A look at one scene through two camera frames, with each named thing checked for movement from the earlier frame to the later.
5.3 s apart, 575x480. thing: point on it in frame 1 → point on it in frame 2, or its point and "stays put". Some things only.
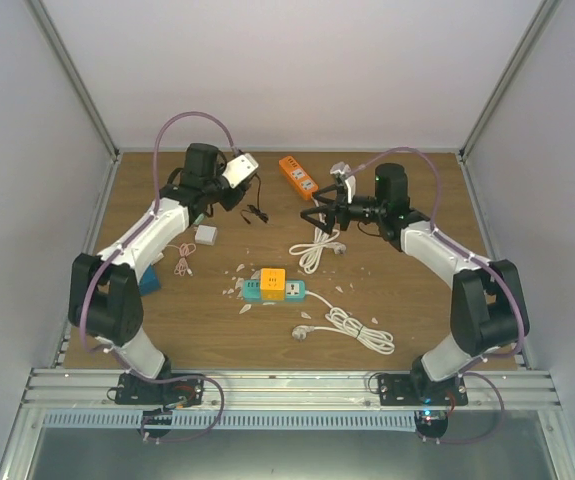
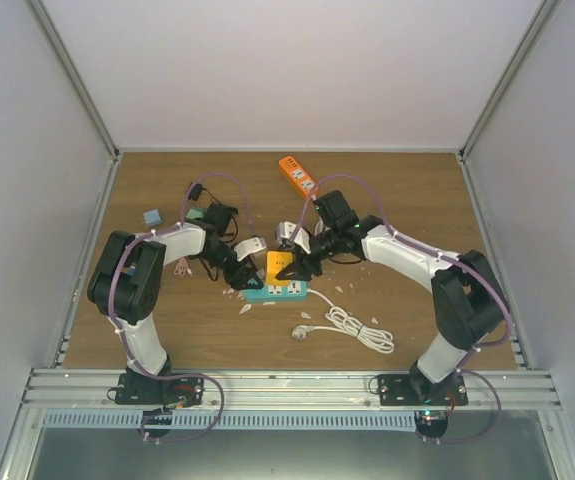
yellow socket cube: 273,283 → 276,261
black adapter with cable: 262,216 → 217,215
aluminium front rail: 292,389 stays put
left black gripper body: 213,188 → 229,273
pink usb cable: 185,249 stays put
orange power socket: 304,186 stays put
